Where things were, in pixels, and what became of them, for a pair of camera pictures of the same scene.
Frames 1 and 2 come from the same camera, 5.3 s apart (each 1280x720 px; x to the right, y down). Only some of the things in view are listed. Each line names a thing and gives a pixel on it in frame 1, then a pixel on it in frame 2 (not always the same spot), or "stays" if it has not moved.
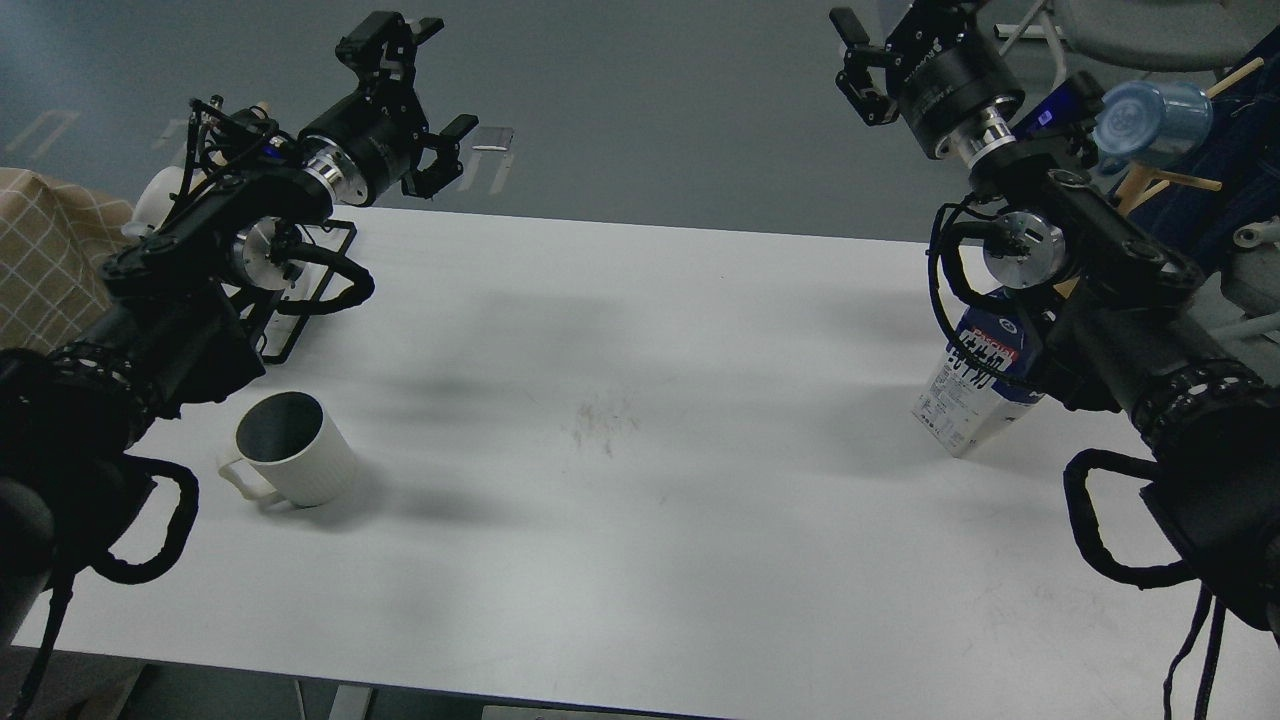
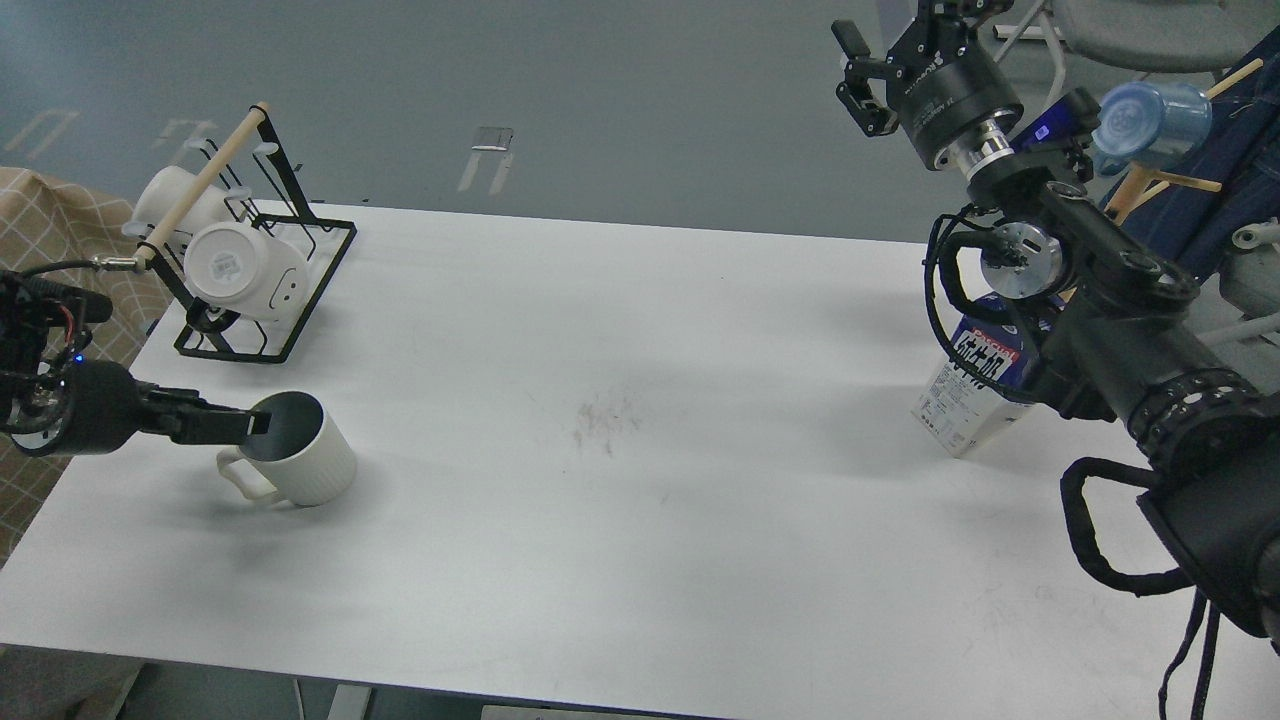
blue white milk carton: (963, 403) stays
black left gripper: (381, 127) → (104, 407)
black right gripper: (944, 61) stays
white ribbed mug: (303, 456) stays
